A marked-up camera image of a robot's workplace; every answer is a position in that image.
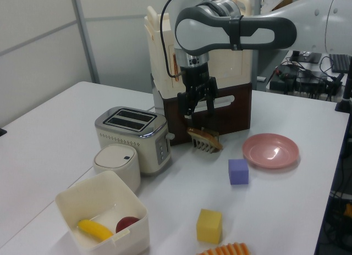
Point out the white plastic container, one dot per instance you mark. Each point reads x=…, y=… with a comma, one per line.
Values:
x=82, y=194

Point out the cream silver toaster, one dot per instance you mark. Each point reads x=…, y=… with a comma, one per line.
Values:
x=129, y=145

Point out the red toy apple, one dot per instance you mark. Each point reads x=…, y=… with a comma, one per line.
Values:
x=126, y=223

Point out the purple foam cube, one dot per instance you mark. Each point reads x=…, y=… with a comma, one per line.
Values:
x=238, y=172

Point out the metal toast rack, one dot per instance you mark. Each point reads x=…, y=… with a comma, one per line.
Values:
x=202, y=146

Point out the orange striped toy food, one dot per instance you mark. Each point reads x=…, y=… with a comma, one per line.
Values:
x=225, y=250

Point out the small grey flat object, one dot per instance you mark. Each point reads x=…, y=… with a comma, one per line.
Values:
x=261, y=79

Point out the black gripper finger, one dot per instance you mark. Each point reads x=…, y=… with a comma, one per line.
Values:
x=187, y=104
x=211, y=95

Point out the black clamp pole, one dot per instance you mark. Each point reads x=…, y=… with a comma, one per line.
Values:
x=347, y=95

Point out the black monitor stand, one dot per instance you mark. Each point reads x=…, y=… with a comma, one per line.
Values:
x=305, y=57

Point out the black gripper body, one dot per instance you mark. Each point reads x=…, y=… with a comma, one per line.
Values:
x=195, y=75

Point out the yellow foam cube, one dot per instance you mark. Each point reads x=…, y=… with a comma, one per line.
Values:
x=209, y=226

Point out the black object at table edge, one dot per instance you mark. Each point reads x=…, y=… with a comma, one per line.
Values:
x=2, y=132

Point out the pink plate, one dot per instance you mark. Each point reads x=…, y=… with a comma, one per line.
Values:
x=270, y=152

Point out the yellow toy banana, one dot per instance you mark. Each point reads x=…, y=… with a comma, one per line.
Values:
x=96, y=230

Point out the cream toy cabinet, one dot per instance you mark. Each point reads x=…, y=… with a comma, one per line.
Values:
x=236, y=65

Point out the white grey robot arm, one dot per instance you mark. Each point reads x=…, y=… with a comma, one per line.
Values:
x=247, y=32

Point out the small white lidded bin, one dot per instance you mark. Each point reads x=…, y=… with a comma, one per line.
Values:
x=116, y=164

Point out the black keyboard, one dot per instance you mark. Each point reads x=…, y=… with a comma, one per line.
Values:
x=341, y=63

